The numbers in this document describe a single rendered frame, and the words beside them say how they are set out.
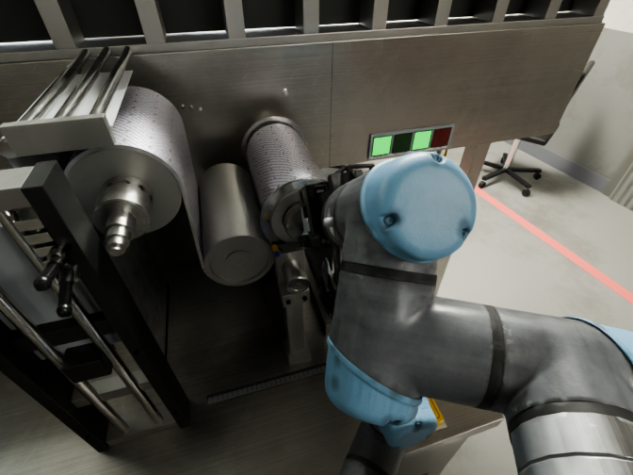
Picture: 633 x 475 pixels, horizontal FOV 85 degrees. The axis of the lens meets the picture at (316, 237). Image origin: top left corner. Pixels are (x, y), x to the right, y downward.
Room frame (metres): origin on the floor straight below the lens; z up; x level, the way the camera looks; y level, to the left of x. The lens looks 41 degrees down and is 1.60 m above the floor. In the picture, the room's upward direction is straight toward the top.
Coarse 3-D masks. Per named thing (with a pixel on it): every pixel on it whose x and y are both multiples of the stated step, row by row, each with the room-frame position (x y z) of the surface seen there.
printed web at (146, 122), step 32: (128, 96) 0.57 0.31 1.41; (160, 96) 0.63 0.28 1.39; (128, 128) 0.45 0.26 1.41; (160, 128) 0.50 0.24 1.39; (288, 128) 0.69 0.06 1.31; (160, 160) 0.41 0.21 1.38; (256, 160) 0.59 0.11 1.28; (288, 160) 0.54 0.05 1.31; (192, 192) 0.51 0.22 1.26; (256, 192) 0.59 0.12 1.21; (192, 224) 0.42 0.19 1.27; (128, 256) 0.47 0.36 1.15; (128, 288) 0.41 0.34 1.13; (160, 288) 0.55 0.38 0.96; (160, 320) 0.47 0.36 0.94
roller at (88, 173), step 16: (80, 160) 0.39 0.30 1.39; (96, 160) 0.39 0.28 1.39; (112, 160) 0.40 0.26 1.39; (128, 160) 0.40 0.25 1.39; (144, 160) 0.41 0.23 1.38; (80, 176) 0.39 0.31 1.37; (96, 176) 0.39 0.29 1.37; (112, 176) 0.40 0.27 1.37; (144, 176) 0.41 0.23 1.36; (160, 176) 0.41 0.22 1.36; (80, 192) 0.38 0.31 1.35; (96, 192) 0.39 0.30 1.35; (160, 192) 0.41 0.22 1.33; (176, 192) 0.42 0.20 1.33; (160, 208) 0.41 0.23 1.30; (176, 208) 0.41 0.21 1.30; (160, 224) 0.41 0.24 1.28
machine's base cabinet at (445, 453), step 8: (464, 440) 0.30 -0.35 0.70; (440, 448) 0.28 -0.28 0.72; (448, 448) 0.28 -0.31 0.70; (456, 448) 0.30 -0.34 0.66; (416, 456) 0.26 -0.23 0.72; (424, 456) 0.27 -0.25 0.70; (432, 456) 0.27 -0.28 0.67; (440, 456) 0.28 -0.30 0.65; (448, 456) 0.30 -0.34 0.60; (400, 464) 0.25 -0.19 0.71; (408, 464) 0.26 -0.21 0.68; (416, 464) 0.26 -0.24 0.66; (424, 464) 0.27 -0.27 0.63; (432, 464) 0.28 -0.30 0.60; (440, 464) 0.29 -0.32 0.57; (400, 472) 0.25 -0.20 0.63; (408, 472) 0.26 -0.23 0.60; (416, 472) 0.27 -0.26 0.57; (424, 472) 0.28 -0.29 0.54; (432, 472) 0.29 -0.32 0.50; (440, 472) 0.30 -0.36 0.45
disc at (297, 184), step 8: (288, 184) 0.45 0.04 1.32; (296, 184) 0.46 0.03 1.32; (304, 184) 0.46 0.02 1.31; (280, 192) 0.45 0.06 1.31; (288, 192) 0.45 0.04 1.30; (272, 200) 0.45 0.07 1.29; (264, 208) 0.44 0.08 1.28; (272, 208) 0.45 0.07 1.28; (264, 216) 0.44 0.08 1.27; (264, 224) 0.44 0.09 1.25; (264, 232) 0.44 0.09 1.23; (272, 232) 0.44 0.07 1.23; (272, 240) 0.44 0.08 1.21; (280, 240) 0.45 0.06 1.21; (304, 248) 0.46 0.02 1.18
